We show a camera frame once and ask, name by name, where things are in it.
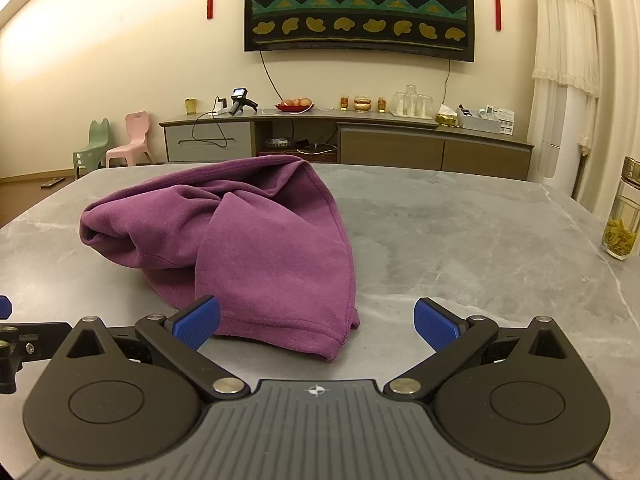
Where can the white charger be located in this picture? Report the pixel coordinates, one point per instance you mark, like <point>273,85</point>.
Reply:
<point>220,107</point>

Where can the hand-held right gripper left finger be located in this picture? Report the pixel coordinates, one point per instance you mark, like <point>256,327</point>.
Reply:
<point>197,322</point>

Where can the pink plastic child chair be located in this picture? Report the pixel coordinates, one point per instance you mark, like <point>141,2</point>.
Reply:
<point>134,142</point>

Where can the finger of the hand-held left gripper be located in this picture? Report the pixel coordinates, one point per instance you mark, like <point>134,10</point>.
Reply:
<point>42,337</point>
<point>4,307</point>

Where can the spare gripper device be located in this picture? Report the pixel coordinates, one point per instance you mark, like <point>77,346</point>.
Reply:
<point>239,99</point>

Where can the group of clear glasses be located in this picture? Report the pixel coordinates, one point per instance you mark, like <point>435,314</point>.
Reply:
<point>412,102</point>

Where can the white lace curtain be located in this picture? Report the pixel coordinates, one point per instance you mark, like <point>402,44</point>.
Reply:
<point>562,60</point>

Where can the gold tissue box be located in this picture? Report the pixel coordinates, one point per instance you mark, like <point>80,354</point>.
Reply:
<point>446,117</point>

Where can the long television cabinet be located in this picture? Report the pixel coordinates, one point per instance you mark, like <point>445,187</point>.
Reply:
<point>390,147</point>

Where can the small yellow cup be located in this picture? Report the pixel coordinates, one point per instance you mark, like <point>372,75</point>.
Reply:
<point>190,106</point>

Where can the green plastic child chair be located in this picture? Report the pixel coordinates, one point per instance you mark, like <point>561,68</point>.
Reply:
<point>95,145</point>

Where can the round dark shelf device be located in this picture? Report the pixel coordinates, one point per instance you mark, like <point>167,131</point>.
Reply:
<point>278,142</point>

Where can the white storage box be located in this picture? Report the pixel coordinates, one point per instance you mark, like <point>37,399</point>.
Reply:
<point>482,121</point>

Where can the remote control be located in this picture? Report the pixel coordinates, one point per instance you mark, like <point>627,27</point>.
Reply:
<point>52,183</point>

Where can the purple fleece garment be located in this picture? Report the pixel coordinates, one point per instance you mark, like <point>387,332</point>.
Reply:
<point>260,240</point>

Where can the black wall television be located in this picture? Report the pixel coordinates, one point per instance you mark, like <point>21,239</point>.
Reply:
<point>360,46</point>

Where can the patterned television cover cloth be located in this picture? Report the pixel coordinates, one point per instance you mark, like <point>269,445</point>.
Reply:
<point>360,10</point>

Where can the glass tea bottle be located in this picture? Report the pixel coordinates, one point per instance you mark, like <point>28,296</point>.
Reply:
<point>622,220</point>

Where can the gold ornament bowl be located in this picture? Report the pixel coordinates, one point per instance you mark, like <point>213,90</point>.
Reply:
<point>362,104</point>

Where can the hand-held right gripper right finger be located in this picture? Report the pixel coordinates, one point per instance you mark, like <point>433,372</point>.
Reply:
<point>436,324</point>

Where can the red fruit plate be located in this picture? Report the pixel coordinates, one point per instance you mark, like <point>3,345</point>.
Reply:
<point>294,106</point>

